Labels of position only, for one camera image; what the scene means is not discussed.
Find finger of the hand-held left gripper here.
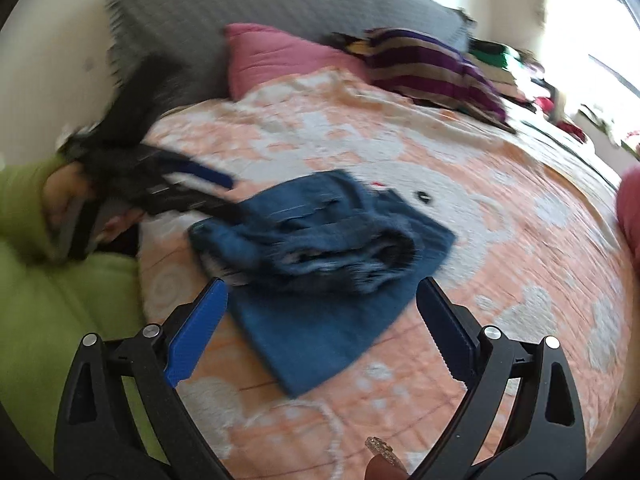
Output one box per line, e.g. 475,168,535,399
144,186,253,225
145,146,237,192

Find person's right hand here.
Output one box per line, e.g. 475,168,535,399
364,436,410,480

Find grey quilted headboard cover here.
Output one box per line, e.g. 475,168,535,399
102,0,476,112

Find pink pillow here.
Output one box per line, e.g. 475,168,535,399
222,22,373,102

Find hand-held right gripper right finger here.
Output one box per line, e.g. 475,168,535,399
407,276,586,480

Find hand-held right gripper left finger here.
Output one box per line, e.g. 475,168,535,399
54,277,236,480

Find blue pants with white lace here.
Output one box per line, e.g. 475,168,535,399
187,169,457,399

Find purple striped pillow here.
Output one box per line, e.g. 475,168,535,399
330,27,517,134

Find person's left hand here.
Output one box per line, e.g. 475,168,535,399
41,162,147,252

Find red duvet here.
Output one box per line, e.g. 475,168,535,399
616,165,640,262

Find pile of assorted clothes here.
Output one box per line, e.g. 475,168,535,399
520,50,640,162

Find orange white printed blanket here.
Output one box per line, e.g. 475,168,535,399
137,65,637,480

